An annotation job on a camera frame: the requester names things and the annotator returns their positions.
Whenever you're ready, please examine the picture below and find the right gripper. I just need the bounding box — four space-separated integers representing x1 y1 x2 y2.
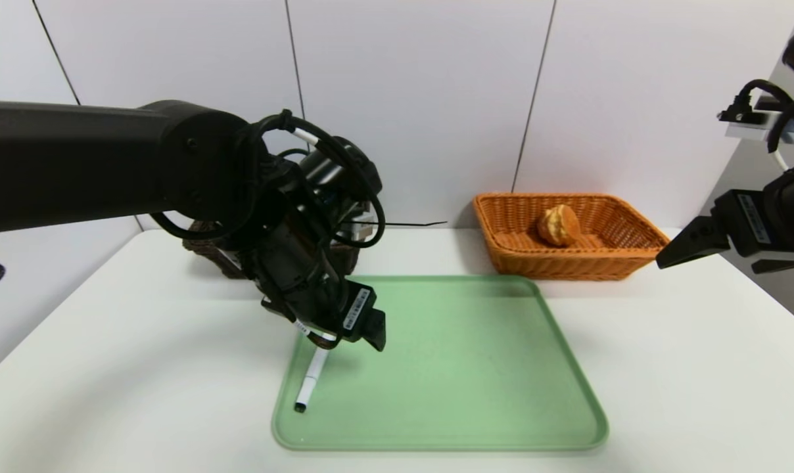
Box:
655 168 794 275

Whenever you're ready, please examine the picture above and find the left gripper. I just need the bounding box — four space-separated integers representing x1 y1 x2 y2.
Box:
261 221 386 352

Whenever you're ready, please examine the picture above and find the cream puff bread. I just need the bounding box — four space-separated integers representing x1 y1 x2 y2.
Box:
536 204 581 248

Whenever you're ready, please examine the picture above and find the orange wicker basket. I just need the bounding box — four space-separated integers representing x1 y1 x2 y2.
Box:
473 192 676 282

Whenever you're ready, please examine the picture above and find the dark brown wicker basket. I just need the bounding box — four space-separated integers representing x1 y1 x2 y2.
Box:
182 220 370 280

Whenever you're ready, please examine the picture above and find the white marker pen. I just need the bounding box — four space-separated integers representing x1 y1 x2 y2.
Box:
294 347 332 413

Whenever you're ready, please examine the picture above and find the green plastic tray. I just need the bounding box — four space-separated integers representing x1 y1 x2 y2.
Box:
272 275 609 451

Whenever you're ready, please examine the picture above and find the left wrist camera silver box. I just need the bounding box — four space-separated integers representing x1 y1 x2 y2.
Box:
348 209 377 242

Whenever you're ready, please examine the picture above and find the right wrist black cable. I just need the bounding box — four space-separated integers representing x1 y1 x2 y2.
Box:
732 79 794 153

